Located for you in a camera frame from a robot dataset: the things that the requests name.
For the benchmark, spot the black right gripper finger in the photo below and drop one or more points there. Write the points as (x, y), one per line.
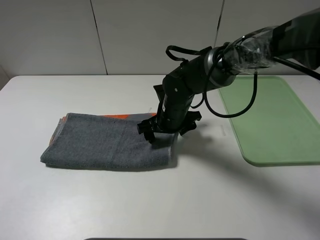
(149, 136)

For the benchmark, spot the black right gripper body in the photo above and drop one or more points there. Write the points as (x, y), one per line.
(171, 118)

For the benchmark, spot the grey towel with orange pattern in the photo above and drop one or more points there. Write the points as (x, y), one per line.
(107, 142)

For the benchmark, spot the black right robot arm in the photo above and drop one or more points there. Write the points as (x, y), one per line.
(295, 44)

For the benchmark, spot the light green plastic tray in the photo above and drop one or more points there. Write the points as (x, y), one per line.
(278, 130)

